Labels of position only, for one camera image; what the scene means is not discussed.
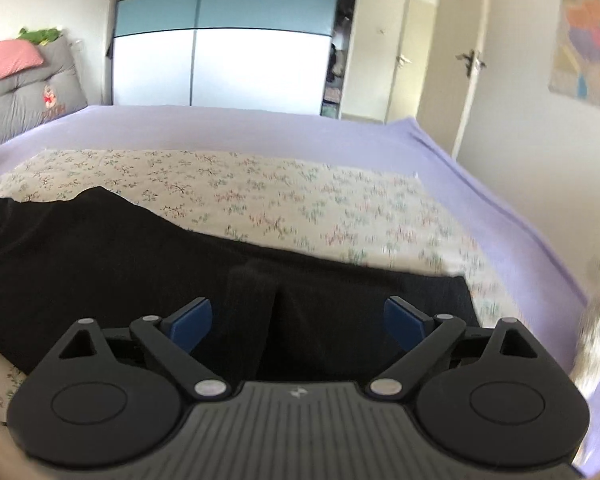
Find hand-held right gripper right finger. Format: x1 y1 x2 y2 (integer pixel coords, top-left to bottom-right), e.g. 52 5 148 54
365 296 538 403

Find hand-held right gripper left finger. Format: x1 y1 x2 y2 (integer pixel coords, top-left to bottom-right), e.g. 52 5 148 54
57 297 231 403

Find black pants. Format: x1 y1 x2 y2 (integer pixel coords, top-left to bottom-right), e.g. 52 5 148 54
0 186 481 392

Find purple blanket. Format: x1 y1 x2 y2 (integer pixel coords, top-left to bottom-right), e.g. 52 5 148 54
0 104 600 480

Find floral bed sheet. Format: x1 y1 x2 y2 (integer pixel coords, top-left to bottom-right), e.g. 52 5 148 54
0 148 536 411

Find white plush toy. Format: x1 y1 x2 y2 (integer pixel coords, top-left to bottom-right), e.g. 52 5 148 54
570 287 600 397

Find white and blue wardrobe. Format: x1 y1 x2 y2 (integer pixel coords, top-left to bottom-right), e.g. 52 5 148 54
105 0 344 114

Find open closet shelf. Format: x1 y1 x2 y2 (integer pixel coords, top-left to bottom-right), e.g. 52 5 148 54
320 0 364 119

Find grey bear print cushion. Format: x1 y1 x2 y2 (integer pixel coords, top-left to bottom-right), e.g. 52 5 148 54
0 37 89 156

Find pink pillow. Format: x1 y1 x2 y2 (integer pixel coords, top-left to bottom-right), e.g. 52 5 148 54
0 40 45 86

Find green plush toy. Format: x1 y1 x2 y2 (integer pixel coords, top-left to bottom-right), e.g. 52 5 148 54
17 27 64 46

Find white door with silver handle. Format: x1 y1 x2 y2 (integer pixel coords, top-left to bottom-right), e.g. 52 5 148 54
385 0 414 124

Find cream door with dark handle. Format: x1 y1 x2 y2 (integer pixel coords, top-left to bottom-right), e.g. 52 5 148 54
417 0 497 157

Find colourful wall map poster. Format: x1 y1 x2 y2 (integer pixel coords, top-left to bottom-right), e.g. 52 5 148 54
549 0 600 114

